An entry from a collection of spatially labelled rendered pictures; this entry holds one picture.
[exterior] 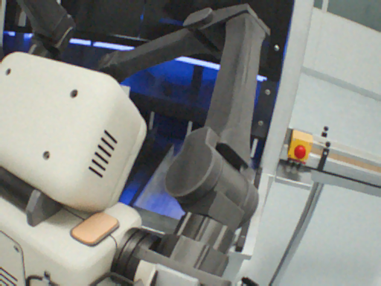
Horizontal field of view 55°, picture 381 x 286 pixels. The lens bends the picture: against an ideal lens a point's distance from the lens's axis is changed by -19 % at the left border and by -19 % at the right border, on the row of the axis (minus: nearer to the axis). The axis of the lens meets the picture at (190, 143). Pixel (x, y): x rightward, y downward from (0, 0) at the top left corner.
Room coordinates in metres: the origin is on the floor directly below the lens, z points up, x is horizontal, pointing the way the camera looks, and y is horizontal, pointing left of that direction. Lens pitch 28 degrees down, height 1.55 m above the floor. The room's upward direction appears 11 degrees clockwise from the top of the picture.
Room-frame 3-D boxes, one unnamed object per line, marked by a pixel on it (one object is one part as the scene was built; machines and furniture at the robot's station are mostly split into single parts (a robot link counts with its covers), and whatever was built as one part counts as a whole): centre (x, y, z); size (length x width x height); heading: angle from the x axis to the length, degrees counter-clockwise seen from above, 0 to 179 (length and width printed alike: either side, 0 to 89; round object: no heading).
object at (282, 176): (1.20, -0.35, 0.87); 0.14 x 0.13 x 0.02; 171
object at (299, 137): (1.16, -0.33, 1.00); 0.08 x 0.07 x 0.07; 171
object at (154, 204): (0.97, -0.05, 0.90); 0.34 x 0.26 x 0.04; 170
